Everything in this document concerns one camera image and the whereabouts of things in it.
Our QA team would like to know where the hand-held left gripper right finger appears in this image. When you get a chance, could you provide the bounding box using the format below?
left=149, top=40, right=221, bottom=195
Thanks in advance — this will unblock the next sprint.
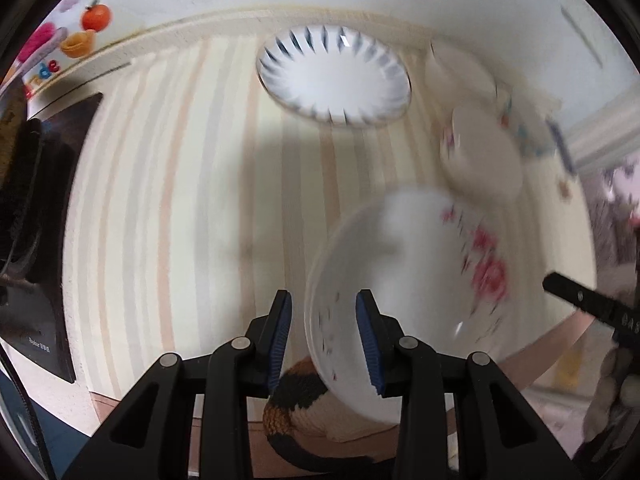
left=355, top=289, right=583, bottom=480

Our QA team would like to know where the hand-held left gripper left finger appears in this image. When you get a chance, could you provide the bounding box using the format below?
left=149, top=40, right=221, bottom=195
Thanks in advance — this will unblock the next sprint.
left=60, top=289, right=293, bottom=480

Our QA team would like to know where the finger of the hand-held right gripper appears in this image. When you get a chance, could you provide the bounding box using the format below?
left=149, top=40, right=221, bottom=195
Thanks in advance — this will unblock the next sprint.
left=542, top=272, right=640, bottom=346

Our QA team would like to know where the white floral deep plate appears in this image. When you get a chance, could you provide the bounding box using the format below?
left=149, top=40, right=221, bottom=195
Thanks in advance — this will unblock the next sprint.
left=439, top=104, right=527, bottom=207
left=304, top=189, right=516, bottom=427

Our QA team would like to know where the white bowl blue rim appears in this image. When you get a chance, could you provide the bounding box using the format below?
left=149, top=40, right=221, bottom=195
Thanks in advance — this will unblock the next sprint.
left=424, top=39, right=502, bottom=107

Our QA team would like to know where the white blue-striped plate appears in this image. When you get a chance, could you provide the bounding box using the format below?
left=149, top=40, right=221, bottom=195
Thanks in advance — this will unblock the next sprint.
left=256, top=25, right=412, bottom=127

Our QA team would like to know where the person's right hand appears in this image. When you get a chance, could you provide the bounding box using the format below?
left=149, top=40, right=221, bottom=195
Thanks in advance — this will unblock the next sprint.
left=582, top=346, right=633, bottom=461

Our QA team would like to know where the striped cat tablecloth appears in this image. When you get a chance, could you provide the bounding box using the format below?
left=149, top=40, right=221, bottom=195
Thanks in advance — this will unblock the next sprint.
left=65, top=7, right=601, bottom=476

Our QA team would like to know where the black cooktop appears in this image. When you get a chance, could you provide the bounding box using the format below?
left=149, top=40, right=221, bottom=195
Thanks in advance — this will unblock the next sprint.
left=0, top=92, right=103, bottom=385

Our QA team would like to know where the colourful letter wall sticker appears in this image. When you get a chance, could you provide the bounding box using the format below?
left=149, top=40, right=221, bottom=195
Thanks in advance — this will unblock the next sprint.
left=27, top=57, right=62, bottom=89

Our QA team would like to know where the gold ingot wall sticker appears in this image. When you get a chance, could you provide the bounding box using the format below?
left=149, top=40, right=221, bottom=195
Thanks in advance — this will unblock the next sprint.
left=60, top=30, right=96, bottom=59

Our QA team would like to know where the orange fruit wall sticker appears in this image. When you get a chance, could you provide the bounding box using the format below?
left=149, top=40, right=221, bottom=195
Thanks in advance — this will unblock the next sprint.
left=81, top=2, right=111, bottom=32

